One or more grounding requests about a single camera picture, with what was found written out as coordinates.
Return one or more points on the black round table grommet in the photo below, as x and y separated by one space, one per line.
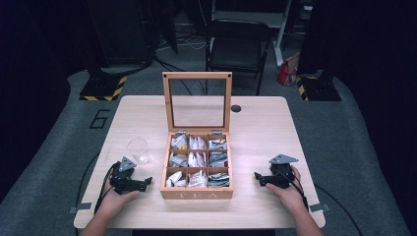
235 108

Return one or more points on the wooden tea box with glass lid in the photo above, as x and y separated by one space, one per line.
196 193

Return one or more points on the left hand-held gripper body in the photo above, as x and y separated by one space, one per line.
126 183

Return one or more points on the black folding chair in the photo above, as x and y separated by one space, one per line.
239 49

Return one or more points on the person's left hand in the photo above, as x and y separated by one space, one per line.
113 200

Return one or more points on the pile of tea bags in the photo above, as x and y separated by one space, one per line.
197 160

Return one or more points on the black yellow striped stand base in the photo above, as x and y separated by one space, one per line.
319 88
101 88

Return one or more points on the grey metal table bracket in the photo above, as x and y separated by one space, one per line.
80 207
319 207

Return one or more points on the red paper bag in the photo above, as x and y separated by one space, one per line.
286 73

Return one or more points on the clear glass cup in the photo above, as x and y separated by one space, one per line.
137 149

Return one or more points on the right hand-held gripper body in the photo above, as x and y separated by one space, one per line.
280 173

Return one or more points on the person's right hand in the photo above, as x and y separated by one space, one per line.
290 196

